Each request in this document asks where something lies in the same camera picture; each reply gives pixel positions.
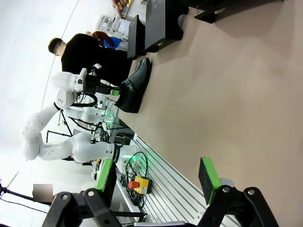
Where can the clear plastic drawer box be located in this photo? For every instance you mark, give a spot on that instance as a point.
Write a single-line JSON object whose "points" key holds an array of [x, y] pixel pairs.
{"points": [[106, 23]]}

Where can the red and blue fabric item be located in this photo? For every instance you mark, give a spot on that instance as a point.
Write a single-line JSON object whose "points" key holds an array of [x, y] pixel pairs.
{"points": [[104, 36]]}

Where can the person in black long sleeves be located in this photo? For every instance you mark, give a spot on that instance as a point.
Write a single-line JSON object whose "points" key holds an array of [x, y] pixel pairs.
{"points": [[82, 52]]}

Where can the yellow emergency stop box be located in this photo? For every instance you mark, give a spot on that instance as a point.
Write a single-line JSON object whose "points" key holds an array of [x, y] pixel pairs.
{"points": [[143, 185]]}

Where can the aluminium profile frame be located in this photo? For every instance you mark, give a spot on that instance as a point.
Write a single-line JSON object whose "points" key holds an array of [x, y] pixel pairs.
{"points": [[170, 189]]}

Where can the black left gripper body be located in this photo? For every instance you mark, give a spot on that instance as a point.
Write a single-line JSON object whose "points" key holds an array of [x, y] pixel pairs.
{"points": [[94, 82]]}

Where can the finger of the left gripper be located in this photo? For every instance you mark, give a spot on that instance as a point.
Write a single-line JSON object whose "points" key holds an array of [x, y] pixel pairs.
{"points": [[115, 91]]}

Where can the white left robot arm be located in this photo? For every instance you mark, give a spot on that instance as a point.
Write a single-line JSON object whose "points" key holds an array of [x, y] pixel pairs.
{"points": [[47, 151]]}

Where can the person's right hand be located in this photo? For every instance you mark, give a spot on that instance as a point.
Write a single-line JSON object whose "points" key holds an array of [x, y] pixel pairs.
{"points": [[119, 4]]}

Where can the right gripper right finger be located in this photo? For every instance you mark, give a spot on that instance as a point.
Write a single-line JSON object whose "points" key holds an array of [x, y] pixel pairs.
{"points": [[208, 179]]}

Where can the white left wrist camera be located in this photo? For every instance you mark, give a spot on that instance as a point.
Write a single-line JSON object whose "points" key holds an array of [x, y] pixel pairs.
{"points": [[97, 66]]}

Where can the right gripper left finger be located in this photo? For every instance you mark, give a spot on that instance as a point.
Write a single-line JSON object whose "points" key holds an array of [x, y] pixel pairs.
{"points": [[104, 175]]}

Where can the black leather shoe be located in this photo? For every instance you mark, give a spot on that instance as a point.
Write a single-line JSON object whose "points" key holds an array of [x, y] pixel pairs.
{"points": [[137, 80]]}

